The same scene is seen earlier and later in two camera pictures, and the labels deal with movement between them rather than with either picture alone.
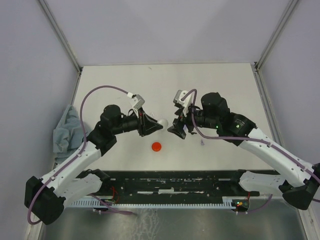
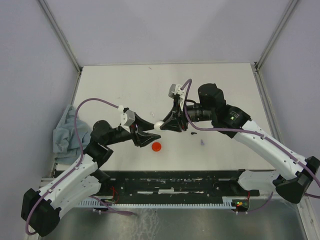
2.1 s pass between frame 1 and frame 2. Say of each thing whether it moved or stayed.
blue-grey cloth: stayed
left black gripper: moved
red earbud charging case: stayed
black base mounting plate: stayed
